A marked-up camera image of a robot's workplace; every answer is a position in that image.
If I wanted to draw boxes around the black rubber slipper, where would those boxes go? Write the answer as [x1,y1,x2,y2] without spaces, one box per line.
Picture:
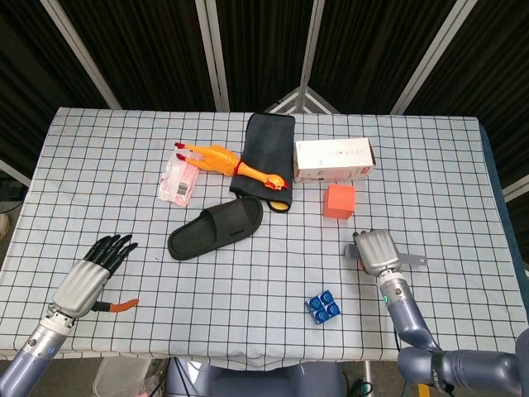
[167,196,265,261]

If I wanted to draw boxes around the grey robot torso base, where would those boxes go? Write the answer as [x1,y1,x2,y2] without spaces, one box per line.
[164,357,344,397]

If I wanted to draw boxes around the orange foam cube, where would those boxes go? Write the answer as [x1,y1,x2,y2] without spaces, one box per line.
[322,184,357,220]

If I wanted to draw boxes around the grey folded towel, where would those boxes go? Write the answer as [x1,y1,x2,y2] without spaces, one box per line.
[229,112,297,214]

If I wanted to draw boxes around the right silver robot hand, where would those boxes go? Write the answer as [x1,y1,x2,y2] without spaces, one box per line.
[351,229,404,276]

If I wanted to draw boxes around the checkered tablecloth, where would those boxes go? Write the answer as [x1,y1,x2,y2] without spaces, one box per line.
[0,107,522,371]

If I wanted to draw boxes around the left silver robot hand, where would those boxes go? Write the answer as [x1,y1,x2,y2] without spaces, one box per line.
[47,233,141,319]

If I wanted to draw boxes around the pink mask packet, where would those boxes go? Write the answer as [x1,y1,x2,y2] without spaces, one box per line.
[156,149,199,208]

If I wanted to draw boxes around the yellow rubber chicken toy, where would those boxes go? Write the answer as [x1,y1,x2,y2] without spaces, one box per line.
[173,141,288,193]

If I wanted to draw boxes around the dark folding partition screen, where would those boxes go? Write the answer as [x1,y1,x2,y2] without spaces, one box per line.
[0,0,529,203]

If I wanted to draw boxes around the blue studded building block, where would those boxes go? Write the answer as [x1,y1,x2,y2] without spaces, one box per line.
[304,289,341,326]

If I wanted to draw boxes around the white product carton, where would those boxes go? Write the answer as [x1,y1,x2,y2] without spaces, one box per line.
[293,137,377,184]

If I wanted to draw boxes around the clear plastic bin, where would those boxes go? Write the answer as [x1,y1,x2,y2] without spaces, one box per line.
[93,357,166,397]

